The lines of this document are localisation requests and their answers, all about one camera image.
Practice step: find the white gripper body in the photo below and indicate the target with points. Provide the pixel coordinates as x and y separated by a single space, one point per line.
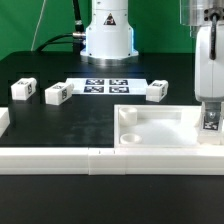
209 74

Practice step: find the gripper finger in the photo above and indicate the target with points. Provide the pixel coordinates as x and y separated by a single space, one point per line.
212 111

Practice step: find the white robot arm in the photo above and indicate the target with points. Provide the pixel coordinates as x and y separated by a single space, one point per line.
109 37

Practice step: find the white marker tag sheet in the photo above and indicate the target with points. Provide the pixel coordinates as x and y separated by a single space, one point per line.
108 86

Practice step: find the white fence front wall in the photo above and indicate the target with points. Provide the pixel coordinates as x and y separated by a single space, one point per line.
109 161

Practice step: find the white fence wall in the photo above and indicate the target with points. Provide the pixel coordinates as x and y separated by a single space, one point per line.
109 161
4 119

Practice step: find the white fence left wall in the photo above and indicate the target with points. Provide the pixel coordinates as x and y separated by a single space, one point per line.
4 119

